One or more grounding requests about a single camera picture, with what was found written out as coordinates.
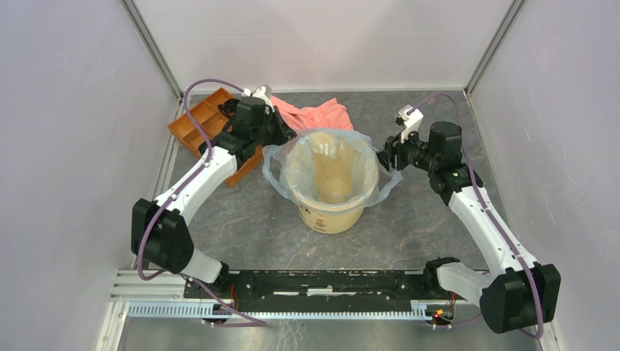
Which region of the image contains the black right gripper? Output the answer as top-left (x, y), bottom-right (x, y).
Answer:
top-left (371, 124), bottom-right (439, 173)

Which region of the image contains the light blue plastic trash bag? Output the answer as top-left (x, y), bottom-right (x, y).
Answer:
top-left (262, 129), bottom-right (403, 214)

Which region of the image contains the yellow trash bin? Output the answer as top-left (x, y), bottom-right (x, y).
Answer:
top-left (280, 129), bottom-right (379, 234)

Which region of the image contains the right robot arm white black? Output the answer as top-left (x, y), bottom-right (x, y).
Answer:
top-left (377, 121), bottom-right (562, 339)

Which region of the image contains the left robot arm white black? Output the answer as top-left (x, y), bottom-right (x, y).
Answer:
top-left (131, 91), bottom-right (296, 298)

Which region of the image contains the pink cloth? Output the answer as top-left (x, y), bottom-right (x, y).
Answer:
top-left (271, 97), bottom-right (354, 130)

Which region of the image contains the orange compartment tray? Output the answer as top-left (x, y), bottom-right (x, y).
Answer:
top-left (168, 88), bottom-right (234, 159)

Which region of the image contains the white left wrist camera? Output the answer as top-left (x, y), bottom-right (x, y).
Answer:
top-left (241, 85), bottom-right (273, 108)

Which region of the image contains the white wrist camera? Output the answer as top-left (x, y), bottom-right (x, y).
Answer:
top-left (395, 105), bottom-right (424, 143)
top-left (241, 85), bottom-right (273, 108)

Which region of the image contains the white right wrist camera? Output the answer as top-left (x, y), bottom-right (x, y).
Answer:
top-left (395, 105), bottom-right (424, 143)

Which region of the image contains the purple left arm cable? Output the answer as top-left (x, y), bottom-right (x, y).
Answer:
top-left (135, 79), bottom-right (246, 282)

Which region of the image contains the aluminium slotted cable rail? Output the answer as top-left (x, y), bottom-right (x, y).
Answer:
top-left (126, 302), bottom-right (434, 322)

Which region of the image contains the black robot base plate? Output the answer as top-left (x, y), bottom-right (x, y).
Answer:
top-left (184, 270), bottom-right (463, 313)

